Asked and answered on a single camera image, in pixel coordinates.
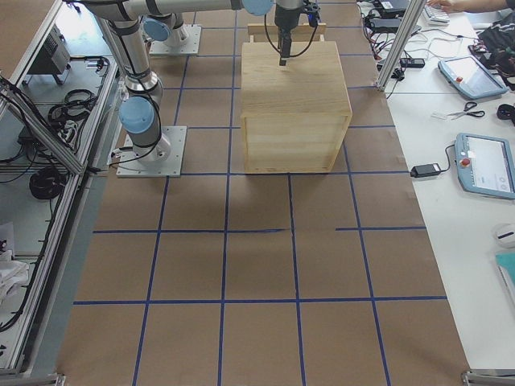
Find teal notebook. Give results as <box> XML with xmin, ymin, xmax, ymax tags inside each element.
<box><xmin>495</xmin><ymin>253</ymin><xmax>515</xmax><ymax>302</ymax></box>

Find blue teach pendant far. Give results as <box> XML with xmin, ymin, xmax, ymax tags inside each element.
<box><xmin>438</xmin><ymin>55</ymin><xmax>509</xmax><ymax>100</ymax></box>

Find person hand at keyboard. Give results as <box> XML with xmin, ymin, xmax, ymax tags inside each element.
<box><xmin>426</xmin><ymin>0</ymin><xmax>455</xmax><ymax>13</ymax></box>

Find crumpled white cloth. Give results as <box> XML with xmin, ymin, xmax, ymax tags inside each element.
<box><xmin>0</xmin><ymin>223</ymin><xmax>30</xmax><ymax>306</ymax></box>

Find blue teach pendant near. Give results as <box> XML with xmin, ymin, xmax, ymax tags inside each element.
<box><xmin>455</xmin><ymin>133</ymin><xmax>514</xmax><ymax>200</ymax></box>

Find black handled scissors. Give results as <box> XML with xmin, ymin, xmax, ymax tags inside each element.
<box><xmin>447</xmin><ymin>101</ymin><xmax>485</xmax><ymax>120</ymax></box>

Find wooden drawer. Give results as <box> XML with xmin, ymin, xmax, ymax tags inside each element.
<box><xmin>247</xmin><ymin>23</ymin><xmax>327</xmax><ymax>43</ymax></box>

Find wooden drawer cabinet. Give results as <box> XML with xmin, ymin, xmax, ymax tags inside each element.
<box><xmin>241</xmin><ymin>41</ymin><xmax>352</xmax><ymax>174</ymax></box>

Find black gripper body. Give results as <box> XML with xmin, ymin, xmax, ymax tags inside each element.
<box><xmin>274</xmin><ymin>6</ymin><xmax>300</xmax><ymax>36</ymax></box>

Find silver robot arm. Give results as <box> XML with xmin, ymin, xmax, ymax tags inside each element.
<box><xmin>82</xmin><ymin>1</ymin><xmax>311</xmax><ymax>166</ymax></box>
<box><xmin>143</xmin><ymin>6</ymin><xmax>301</xmax><ymax>66</ymax></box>

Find white computer mouse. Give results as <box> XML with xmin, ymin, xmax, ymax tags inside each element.
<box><xmin>492</xmin><ymin>224</ymin><xmax>515</xmax><ymax>248</ymax></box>

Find blue teach pendant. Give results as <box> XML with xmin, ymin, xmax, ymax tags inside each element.
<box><xmin>455</xmin><ymin>133</ymin><xmax>514</xmax><ymax>200</ymax></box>
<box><xmin>438</xmin><ymin>55</ymin><xmax>509</xmax><ymax>100</ymax></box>

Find black phone device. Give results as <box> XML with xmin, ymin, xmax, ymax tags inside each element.
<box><xmin>399</xmin><ymin>58</ymin><xmax>426</xmax><ymax>68</ymax></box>

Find brown paper table mat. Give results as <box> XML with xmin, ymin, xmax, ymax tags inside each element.
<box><xmin>57</xmin><ymin>1</ymin><xmax>468</xmax><ymax>385</ymax></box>

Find black power adapter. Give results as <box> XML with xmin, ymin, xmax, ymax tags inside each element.
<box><xmin>410</xmin><ymin>163</ymin><xmax>442</xmax><ymax>179</ymax></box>

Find aluminium frame post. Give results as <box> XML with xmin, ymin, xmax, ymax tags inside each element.
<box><xmin>376</xmin><ymin>0</ymin><xmax>426</xmax><ymax>91</ymax></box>

